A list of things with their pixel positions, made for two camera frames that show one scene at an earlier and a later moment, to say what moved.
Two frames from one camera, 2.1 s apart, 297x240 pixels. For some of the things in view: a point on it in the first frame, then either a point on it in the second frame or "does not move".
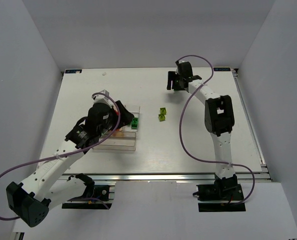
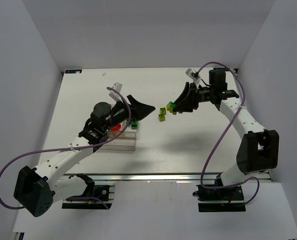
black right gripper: (175, 82) to (192, 96)
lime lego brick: (163, 110) does not move
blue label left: (73, 71) does not move
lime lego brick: (162, 117) does not move
